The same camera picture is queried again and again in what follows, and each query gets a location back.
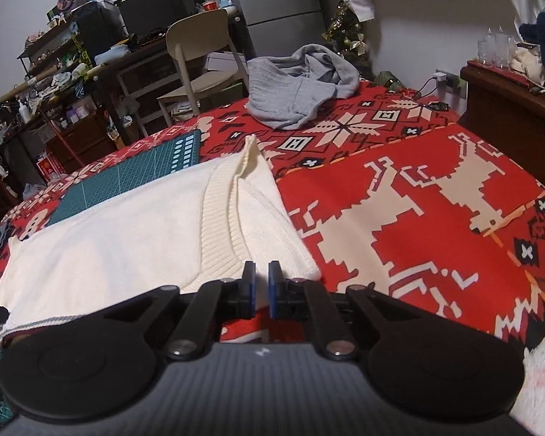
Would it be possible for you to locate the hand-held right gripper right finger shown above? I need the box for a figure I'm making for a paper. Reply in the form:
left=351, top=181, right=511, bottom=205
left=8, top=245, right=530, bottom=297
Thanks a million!
left=268, top=260, right=419, bottom=359

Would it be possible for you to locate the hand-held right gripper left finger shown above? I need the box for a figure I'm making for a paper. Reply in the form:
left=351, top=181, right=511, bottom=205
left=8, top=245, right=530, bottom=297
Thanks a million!
left=104, top=260, right=258, bottom=359

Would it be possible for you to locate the white knit vest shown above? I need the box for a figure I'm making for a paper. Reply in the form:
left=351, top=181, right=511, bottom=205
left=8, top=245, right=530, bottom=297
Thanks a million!
left=0, top=134, right=322, bottom=348

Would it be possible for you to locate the red patterned blanket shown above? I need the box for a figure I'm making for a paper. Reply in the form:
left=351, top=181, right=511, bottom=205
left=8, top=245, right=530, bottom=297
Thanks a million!
left=0, top=79, right=545, bottom=436

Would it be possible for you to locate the red white carton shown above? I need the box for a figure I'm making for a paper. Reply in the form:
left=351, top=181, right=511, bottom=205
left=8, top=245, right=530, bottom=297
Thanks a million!
left=36, top=152, right=66, bottom=182

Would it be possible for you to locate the green cutting mat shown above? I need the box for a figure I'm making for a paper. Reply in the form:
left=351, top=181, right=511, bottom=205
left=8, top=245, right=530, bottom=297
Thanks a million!
left=0, top=129, right=203, bottom=423

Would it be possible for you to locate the red broom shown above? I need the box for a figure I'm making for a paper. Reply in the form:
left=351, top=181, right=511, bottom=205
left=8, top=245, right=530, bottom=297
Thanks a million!
left=41, top=113, right=85, bottom=169

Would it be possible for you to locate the grey knit sweater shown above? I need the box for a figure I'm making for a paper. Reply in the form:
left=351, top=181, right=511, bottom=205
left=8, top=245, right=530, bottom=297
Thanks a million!
left=246, top=44, right=360, bottom=130

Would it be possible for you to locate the wooden drawer chest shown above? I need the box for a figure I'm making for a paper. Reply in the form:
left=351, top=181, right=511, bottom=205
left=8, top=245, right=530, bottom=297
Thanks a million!
left=45, top=111, right=119, bottom=171

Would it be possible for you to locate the white drawer cabinet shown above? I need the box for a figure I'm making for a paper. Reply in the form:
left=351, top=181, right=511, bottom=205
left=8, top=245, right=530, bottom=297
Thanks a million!
left=116, top=52, right=182, bottom=137

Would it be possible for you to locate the green gift box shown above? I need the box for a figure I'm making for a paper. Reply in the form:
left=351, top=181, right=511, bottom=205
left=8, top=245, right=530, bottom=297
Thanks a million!
left=375, top=70, right=407, bottom=89

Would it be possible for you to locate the beige plastic chair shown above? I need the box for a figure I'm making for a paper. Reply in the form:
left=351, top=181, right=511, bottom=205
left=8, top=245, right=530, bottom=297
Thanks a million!
left=157, top=9, right=250, bottom=125

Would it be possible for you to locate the small Christmas tree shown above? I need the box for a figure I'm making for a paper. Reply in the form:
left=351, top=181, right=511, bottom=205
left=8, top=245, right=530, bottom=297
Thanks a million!
left=322, top=0, right=373, bottom=78

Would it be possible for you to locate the black desk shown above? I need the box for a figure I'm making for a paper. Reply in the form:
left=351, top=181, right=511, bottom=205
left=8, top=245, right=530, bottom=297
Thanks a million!
left=86, top=9, right=246, bottom=146

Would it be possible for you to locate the white fluffy cloth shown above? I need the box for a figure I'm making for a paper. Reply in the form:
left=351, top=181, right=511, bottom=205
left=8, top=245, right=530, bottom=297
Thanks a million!
left=511, top=327, right=545, bottom=436

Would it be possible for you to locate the wooden nightstand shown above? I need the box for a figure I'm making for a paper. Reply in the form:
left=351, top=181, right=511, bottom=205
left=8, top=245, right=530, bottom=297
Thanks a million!
left=456, top=59, right=545, bottom=191

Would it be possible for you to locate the black monitor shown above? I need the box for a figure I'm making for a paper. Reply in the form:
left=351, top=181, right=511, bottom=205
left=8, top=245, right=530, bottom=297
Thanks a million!
left=118, top=0, right=205, bottom=37

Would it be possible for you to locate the white hanging cloth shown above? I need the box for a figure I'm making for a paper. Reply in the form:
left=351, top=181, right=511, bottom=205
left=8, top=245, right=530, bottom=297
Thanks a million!
left=343, top=0, right=375, bottom=23

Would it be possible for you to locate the black computer tower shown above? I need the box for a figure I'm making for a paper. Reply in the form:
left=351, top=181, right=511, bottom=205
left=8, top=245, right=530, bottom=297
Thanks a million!
left=73, top=2, right=125, bottom=55

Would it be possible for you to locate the row of clear glasses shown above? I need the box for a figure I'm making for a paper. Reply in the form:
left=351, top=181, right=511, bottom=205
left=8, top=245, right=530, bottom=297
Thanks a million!
left=477, top=25, right=516, bottom=70

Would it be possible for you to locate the cream folded cloth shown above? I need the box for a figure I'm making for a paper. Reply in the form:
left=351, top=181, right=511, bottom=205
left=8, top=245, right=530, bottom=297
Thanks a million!
left=511, top=43, right=545, bottom=80

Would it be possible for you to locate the white wall charger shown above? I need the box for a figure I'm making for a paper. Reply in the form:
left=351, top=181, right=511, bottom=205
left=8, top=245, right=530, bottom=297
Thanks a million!
left=433, top=70, right=466, bottom=96

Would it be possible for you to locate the cluttered wall shelf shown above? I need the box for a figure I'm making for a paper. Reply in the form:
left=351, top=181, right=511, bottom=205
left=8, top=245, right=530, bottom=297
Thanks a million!
left=0, top=0, right=119, bottom=114

